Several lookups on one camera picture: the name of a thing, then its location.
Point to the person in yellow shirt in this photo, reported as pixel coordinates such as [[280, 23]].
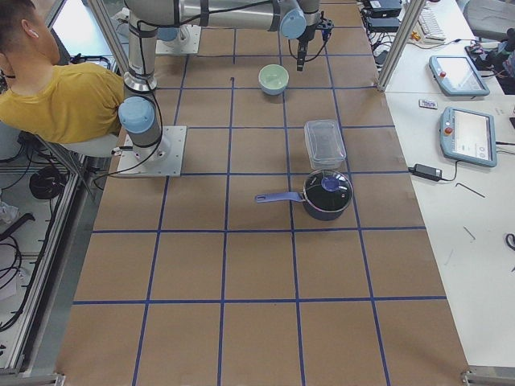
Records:
[[59, 103]]

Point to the clear plastic food container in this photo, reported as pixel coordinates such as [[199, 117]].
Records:
[[324, 143]]

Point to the black power adapter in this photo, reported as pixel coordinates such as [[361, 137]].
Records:
[[426, 172]]

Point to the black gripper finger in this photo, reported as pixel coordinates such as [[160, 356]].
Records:
[[301, 56]]

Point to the teach pendant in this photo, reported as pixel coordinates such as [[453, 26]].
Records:
[[457, 76], [468, 136]]

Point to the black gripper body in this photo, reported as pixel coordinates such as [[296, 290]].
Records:
[[304, 39]]

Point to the teach pendant far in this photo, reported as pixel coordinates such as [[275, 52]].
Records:
[[457, 76]]

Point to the aluminium frame post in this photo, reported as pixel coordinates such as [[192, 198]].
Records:
[[408, 22]]

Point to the teach pendant near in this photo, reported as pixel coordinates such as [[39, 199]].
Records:
[[468, 136]]

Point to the blue bowl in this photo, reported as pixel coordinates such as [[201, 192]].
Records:
[[273, 91]]

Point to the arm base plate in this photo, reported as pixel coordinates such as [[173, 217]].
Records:
[[164, 159], [190, 47]]

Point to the white keyboard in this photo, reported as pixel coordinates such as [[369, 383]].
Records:
[[428, 28]]

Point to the dark blue saucepan with lid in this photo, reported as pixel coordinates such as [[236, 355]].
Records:
[[325, 196]]

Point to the green bowl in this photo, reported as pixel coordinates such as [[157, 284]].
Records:
[[273, 76]]

